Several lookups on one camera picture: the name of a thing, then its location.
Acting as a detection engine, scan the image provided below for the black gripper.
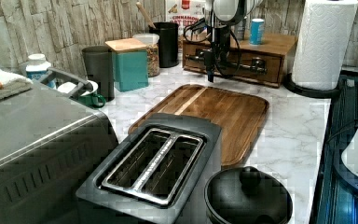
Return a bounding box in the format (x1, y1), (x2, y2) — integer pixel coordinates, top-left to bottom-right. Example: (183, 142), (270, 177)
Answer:
(204, 26), (230, 82)

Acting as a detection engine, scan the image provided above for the wooden drawer front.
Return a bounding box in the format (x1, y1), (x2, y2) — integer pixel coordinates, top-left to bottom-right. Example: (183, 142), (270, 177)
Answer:
(183, 44), (284, 88)

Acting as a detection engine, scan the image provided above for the black drawer handle bar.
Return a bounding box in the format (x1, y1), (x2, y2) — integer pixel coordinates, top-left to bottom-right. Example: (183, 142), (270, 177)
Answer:
(185, 50), (268, 77)

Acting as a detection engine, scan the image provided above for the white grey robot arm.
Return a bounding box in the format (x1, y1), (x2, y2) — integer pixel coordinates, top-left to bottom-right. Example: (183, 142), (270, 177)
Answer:
(203, 0), (263, 82)

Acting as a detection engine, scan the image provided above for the wooden drawer cabinet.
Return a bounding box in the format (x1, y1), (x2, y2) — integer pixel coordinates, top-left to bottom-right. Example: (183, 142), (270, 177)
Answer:
(182, 31), (298, 89)

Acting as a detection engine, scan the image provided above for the black utensil holder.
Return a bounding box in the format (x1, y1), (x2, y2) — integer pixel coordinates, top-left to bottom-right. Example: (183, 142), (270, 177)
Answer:
(149, 21), (179, 68)

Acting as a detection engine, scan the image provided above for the cinnamon cereal box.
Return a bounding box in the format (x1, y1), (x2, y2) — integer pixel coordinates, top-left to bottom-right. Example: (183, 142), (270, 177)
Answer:
(165, 0), (205, 50)

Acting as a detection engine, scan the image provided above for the blue can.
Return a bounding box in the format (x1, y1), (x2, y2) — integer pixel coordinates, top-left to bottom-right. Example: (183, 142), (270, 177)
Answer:
(249, 18), (265, 45)

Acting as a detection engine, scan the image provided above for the glass jar of granola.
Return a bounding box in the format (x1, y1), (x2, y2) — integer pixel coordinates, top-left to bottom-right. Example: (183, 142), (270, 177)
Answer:
(133, 34), (159, 77)

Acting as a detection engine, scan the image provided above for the wooden cutting board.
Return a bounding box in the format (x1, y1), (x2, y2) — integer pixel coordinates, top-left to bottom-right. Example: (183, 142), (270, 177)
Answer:
(128, 84), (269, 167)

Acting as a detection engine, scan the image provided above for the teal canister with wooden lid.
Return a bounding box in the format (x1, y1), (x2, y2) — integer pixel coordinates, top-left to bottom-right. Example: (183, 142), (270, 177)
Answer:
(105, 38), (148, 92)

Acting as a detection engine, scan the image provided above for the black paper towel holder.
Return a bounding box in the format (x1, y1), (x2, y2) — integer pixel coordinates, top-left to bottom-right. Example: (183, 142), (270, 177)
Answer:
(282, 74), (340, 99)

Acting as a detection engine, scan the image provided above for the wooden spoon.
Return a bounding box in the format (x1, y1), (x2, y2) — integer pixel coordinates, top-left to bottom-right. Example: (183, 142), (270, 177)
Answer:
(136, 2), (156, 29)

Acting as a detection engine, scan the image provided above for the dark grey canister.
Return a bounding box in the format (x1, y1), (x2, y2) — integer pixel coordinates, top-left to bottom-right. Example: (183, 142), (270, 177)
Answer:
(82, 46), (115, 101)

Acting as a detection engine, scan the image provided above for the white paper towel roll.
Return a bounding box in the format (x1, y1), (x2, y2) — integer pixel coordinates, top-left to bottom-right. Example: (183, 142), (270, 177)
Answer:
(292, 0), (358, 91)

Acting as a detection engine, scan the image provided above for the green white mug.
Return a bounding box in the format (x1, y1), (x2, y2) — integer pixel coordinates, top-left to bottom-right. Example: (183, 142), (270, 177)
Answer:
(58, 80), (106, 108)

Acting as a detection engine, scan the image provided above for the black two-slot toaster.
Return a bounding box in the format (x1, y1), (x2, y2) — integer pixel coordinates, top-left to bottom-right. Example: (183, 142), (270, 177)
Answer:
(76, 113), (222, 224)

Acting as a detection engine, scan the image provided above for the black round lid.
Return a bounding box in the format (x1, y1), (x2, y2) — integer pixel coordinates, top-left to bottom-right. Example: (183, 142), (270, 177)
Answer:
(204, 166), (293, 224)

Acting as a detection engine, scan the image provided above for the white supplement bottle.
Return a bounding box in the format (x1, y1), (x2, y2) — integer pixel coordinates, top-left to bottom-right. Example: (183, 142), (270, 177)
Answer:
(25, 53), (51, 79)

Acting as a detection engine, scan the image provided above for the stainless steel toaster oven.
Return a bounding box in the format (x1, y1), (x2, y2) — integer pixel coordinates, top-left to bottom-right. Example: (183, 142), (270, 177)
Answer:
(0, 68), (117, 224)

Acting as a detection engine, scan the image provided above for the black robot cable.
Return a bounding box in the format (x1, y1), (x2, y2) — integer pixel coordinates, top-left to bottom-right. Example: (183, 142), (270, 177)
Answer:
(183, 18), (242, 79)

